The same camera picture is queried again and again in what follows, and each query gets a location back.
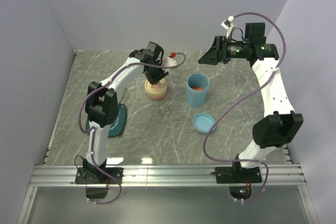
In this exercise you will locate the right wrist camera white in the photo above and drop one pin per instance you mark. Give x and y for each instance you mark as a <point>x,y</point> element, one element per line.
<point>229,25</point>

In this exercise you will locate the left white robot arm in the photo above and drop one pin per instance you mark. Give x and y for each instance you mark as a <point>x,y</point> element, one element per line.
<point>109,91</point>

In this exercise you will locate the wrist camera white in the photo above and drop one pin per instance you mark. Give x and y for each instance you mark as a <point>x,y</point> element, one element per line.
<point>229,25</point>
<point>168,61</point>

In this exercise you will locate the pink white bowl container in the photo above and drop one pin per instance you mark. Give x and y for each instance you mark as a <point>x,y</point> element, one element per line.
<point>155,94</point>

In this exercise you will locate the blue round lid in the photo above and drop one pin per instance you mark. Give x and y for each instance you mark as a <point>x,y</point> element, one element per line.
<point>203,122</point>

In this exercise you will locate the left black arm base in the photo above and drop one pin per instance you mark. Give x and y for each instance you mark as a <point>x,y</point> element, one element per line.
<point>97,183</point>

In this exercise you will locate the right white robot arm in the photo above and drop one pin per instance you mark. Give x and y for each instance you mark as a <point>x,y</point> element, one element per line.
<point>280,122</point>

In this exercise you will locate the teal square plate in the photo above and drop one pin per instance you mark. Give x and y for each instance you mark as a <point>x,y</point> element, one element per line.
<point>119,121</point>

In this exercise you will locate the aluminium mounting rail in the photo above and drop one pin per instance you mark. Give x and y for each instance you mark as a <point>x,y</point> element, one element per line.
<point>166,177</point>

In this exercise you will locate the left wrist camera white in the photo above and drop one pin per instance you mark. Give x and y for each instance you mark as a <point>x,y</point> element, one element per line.
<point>168,61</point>

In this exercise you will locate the metal serving tongs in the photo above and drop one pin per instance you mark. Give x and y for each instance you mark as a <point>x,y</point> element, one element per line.
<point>123,95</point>

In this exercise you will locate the red shrimp piece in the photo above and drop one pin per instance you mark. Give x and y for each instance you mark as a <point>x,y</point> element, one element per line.
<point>197,88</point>

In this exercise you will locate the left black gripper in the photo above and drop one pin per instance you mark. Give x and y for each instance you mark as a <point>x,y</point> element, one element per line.
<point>154,81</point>

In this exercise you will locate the blue tall cup container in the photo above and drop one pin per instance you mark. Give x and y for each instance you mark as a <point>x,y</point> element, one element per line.
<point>196,98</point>

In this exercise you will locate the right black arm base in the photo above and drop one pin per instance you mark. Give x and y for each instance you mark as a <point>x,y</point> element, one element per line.
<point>240,178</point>

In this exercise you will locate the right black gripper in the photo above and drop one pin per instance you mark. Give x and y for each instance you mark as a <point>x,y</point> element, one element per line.
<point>217,53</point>

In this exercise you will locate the beige round lid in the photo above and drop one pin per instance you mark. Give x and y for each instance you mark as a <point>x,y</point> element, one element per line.
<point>161,84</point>

